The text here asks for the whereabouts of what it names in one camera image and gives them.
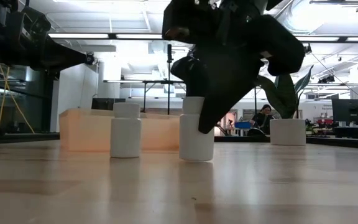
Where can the black office chair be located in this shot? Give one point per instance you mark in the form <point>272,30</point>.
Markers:
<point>256,133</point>

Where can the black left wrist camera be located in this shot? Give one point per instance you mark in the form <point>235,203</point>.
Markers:
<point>36,23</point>

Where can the black round spotlight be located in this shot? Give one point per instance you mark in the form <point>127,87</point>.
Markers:
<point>90,59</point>

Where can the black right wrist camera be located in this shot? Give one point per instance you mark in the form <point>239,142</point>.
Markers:
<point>179,18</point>

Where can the black studio light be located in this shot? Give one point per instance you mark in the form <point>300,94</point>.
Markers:
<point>326,79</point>

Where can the blue bin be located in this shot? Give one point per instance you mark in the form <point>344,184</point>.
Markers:
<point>243,125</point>

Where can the orange translucent plastic basket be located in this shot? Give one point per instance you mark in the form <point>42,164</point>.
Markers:
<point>85,130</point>

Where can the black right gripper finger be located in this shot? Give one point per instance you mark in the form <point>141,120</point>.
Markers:
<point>228,90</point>
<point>194,74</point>

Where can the person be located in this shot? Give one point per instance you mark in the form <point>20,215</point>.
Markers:
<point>261,119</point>

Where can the white pill bottle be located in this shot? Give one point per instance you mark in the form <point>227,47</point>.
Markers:
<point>193,144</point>
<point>125,133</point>

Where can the green leafy plant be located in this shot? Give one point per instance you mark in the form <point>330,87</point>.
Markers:
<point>286,96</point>

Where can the white round plant pot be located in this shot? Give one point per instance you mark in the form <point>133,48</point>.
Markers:
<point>287,132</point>

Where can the black vertical pole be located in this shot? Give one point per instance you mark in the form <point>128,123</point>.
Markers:
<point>169,81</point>

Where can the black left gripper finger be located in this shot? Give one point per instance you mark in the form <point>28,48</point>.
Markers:
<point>53,66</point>
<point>68,56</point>

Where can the black computer monitor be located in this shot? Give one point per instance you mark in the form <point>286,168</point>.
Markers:
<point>350,112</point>

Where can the black box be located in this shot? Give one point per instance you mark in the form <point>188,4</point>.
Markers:
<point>102,104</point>

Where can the small black robot arm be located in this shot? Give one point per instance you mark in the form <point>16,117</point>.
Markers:
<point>228,124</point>

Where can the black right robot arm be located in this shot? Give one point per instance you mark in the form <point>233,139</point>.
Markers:
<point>286,46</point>

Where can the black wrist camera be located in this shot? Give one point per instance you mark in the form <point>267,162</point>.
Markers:
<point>179,18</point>
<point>36,23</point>

